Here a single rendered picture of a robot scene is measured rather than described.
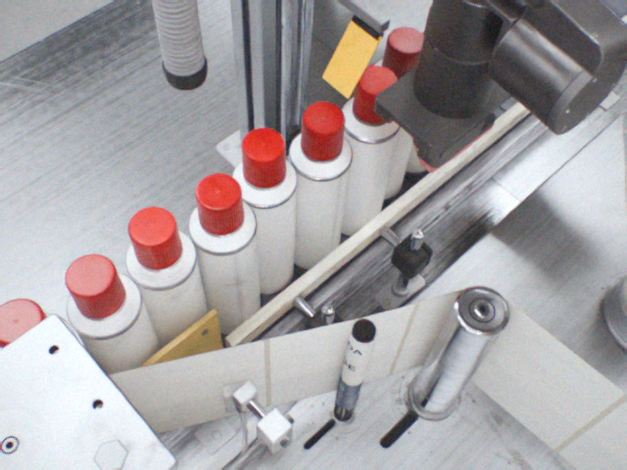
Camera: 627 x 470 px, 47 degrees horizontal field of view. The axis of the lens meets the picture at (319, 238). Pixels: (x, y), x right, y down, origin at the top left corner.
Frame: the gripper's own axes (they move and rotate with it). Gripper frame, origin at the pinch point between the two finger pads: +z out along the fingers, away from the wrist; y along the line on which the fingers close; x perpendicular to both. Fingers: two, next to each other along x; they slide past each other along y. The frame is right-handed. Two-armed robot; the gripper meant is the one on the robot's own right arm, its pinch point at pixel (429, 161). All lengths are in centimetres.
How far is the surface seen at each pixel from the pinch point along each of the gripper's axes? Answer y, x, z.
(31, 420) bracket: -35.9, -2.7, -13.1
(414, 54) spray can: 2.4, 5.5, -6.8
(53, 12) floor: 25, 147, 102
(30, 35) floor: 15, 143, 102
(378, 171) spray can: -2.9, 3.0, 2.1
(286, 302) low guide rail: -14.8, 1.6, 9.9
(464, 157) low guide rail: 10.0, 1.8, 10.1
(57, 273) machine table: -27.8, 22.7, 18.4
